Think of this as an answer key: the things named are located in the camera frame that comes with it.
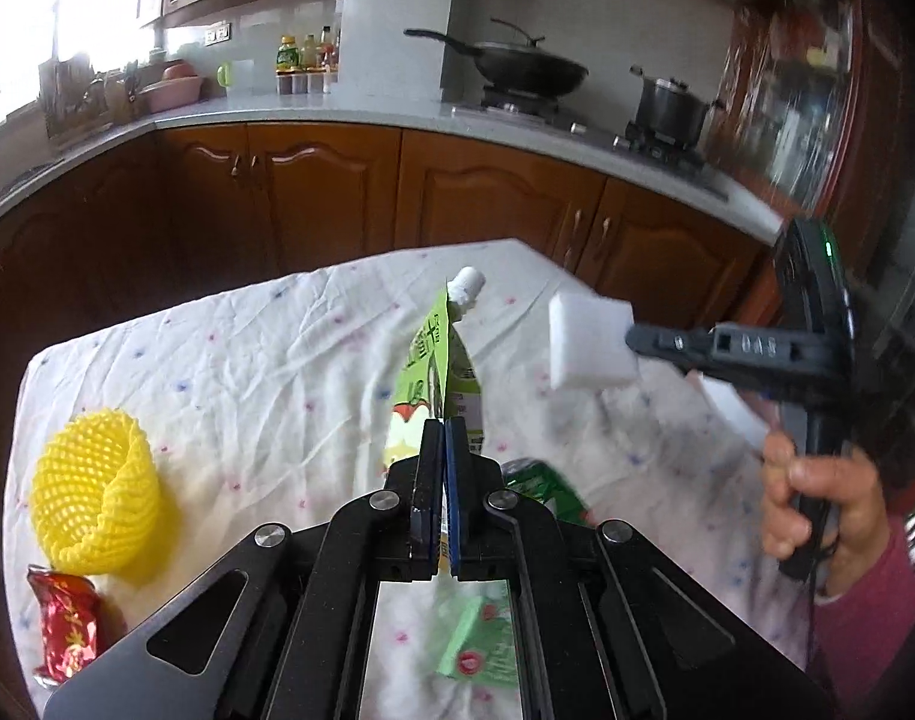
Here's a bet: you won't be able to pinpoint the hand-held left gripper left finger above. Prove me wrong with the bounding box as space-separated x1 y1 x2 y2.
44 420 447 720

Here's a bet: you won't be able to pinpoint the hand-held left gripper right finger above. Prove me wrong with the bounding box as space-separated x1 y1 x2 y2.
446 420 833 720

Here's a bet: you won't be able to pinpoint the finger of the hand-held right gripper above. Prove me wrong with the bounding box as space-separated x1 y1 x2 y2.
626 322 721 377

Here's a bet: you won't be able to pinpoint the white foam block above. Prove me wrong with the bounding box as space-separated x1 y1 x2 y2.
547 292 642 392

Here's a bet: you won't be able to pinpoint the green spouted drink pouch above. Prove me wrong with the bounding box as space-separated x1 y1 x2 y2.
384 266 490 481

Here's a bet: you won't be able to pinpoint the person's right forearm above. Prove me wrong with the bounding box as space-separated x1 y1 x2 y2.
808 521 915 720

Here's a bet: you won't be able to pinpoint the person's right hand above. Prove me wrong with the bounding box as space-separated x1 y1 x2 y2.
761 431 897 597

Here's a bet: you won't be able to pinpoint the green juice carton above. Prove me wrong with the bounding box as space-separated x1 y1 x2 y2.
434 592 520 687

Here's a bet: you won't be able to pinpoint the gas stove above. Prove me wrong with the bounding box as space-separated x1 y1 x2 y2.
449 86 728 200

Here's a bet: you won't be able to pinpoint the steel cooking pot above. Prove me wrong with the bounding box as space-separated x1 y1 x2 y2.
628 66 724 147

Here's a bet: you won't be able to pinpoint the glass door cabinet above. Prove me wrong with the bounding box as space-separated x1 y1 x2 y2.
708 0 908 278

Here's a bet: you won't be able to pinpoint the wooden lower cabinets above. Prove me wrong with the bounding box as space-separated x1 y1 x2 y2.
0 124 773 361

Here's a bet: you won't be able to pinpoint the black wok with lid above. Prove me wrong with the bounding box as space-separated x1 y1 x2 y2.
404 19 589 97

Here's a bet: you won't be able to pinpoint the yellow foam fruit net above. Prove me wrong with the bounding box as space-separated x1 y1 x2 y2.
31 405 162 586

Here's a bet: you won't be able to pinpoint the grey kitchen countertop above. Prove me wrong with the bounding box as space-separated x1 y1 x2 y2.
0 94 784 248

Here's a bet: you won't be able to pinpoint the crushed red can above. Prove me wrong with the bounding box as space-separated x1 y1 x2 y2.
26 566 102 683

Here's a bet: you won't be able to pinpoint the row of spice jars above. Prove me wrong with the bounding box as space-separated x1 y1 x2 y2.
275 71 334 95

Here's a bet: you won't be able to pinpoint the pink basin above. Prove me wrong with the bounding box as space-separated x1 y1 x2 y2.
138 75 203 113

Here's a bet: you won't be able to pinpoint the kitchen window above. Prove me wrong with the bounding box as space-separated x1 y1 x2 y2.
0 0 166 136

